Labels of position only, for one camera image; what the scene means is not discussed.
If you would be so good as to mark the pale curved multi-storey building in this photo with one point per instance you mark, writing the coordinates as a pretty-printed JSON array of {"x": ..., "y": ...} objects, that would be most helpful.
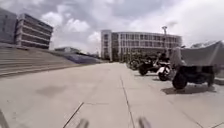
[{"x": 140, "y": 43}]

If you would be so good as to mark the grey concrete slab pavement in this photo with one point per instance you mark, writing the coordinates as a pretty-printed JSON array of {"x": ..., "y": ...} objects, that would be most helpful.
[{"x": 100, "y": 93}]

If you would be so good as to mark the motorcycle under grey cover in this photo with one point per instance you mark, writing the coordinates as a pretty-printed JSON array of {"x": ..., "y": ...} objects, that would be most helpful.
[{"x": 196, "y": 63}]

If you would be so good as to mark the low distant building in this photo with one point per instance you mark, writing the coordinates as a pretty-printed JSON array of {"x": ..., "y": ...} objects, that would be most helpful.
[{"x": 68, "y": 50}]

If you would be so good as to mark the white scooter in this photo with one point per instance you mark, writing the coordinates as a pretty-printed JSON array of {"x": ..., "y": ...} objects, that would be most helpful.
[{"x": 164, "y": 71}]

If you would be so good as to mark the wide concrete steps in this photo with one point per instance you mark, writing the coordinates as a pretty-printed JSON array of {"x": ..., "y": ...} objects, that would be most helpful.
[{"x": 23, "y": 60}]

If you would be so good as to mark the robot's own part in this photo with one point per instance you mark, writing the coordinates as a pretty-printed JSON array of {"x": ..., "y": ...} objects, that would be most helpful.
[{"x": 144, "y": 123}]

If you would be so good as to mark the grey building with horizontal bands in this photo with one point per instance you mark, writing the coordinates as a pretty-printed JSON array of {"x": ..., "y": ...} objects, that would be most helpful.
[{"x": 31, "y": 31}]

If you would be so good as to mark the lamp pole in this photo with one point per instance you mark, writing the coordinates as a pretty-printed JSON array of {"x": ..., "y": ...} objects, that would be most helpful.
[{"x": 164, "y": 35}]

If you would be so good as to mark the black motorcycle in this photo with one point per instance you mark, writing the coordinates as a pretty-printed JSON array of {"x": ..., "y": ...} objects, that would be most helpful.
[{"x": 148, "y": 65}]

